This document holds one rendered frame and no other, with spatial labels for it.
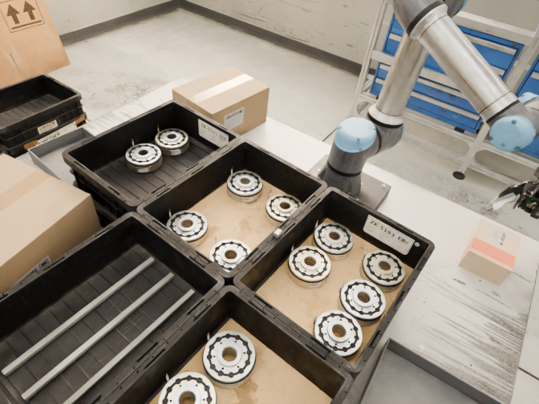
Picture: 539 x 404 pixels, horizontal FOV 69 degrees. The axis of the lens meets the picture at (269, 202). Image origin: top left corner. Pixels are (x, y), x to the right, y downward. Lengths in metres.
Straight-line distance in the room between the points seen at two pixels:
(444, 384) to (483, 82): 0.69
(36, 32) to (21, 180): 2.58
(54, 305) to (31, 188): 0.32
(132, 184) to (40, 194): 0.23
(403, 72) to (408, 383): 0.81
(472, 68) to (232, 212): 0.66
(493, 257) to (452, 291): 0.15
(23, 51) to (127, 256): 2.77
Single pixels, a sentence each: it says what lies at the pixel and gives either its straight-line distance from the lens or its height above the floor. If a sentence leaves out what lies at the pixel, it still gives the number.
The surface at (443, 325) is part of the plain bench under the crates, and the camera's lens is 1.17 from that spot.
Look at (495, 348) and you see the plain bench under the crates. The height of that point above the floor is 0.70.
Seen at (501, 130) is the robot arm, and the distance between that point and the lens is 0.95.
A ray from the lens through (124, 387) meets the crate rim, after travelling 0.74.
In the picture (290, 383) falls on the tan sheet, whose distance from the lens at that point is 0.84.
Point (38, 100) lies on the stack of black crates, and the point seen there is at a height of 0.49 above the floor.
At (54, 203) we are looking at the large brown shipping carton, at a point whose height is 0.90.
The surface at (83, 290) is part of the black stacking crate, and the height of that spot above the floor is 0.83.
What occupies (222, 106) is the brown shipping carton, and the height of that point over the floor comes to 0.86.
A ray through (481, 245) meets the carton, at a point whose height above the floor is 0.77.
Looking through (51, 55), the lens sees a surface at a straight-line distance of 3.70.
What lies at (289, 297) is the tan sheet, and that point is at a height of 0.83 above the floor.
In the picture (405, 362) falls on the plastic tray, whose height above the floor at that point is 0.70.
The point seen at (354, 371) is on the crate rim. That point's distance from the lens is 0.76.
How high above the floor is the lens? 1.61
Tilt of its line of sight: 45 degrees down
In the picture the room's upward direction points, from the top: 7 degrees clockwise
